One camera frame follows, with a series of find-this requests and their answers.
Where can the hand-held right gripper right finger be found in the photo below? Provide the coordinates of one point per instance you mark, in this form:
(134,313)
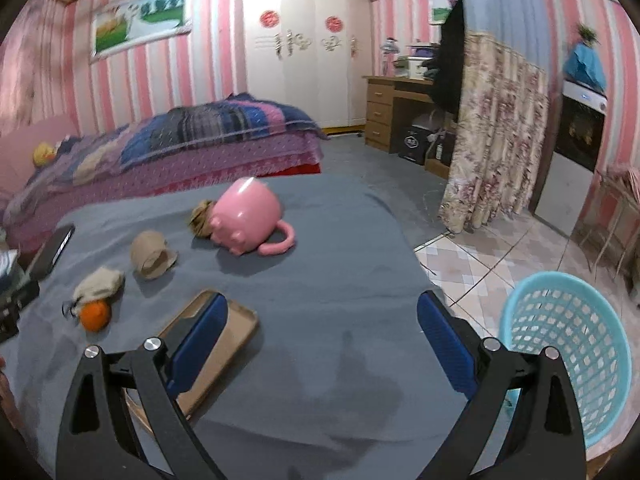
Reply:
(445,345)

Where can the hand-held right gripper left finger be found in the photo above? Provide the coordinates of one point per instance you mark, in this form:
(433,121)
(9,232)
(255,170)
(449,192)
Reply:
(200,340)

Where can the light blue plastic basket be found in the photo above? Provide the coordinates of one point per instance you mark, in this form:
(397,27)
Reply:
(550,280)

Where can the wooden tray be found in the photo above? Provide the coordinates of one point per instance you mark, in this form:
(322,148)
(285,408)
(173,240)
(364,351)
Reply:
(235,330)

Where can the torn brown paper cup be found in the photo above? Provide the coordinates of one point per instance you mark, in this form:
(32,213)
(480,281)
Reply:
(150,255)

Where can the small orange fruit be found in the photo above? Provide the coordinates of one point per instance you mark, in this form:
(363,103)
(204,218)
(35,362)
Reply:
(95,316)

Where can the beige cloth pouch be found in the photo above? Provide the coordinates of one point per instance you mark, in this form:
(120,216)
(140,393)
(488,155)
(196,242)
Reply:
(100,282)

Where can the pink pig mug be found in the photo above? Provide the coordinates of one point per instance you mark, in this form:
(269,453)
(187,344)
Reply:
(245,215)

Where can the grey tablecloth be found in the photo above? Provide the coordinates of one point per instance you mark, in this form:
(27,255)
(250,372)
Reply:
(325,285)

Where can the bed with purple bedspread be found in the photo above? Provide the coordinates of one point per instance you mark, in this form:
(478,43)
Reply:
(150,177)

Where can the black phone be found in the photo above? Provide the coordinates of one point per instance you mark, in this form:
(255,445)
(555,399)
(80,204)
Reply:
(52,250)

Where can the black case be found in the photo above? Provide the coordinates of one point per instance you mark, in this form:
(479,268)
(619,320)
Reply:
(15,305)

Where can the black box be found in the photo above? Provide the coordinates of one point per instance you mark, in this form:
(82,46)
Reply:
(415,142)

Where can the blue plaid quilt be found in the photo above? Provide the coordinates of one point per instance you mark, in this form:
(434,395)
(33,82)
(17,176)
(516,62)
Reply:
(220,127)

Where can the floral curtain with blue band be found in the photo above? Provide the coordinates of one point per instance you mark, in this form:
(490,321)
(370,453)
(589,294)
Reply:
(495,125)

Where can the grey water dispenser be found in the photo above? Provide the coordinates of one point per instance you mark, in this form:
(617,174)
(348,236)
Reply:
(575,160)

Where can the wooden desk with drawers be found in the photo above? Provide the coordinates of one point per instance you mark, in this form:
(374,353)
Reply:
(385,110)

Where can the yellow plush toy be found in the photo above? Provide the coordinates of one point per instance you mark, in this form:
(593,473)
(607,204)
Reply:
(44,154)

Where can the pink cloth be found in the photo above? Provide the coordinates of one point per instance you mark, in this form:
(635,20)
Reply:
(625,175)

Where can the white printer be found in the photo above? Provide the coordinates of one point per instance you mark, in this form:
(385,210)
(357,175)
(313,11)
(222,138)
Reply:
(412,62)

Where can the black television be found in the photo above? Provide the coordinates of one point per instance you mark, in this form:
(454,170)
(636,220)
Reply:
(450,60)

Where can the white wardrobe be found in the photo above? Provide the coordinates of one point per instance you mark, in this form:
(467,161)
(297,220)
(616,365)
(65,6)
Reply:
(300,60)

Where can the blue cloth cover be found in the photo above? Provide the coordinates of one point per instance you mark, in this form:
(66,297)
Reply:
(585,67)

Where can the pink window curtain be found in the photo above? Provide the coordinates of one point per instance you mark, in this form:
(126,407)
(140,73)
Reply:
(25,60)

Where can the small potted plant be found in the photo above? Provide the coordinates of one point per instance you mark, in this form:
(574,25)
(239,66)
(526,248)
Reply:
(586,32)

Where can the framed landscape wall picture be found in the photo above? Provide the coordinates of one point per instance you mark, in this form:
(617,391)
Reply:
(140,20)

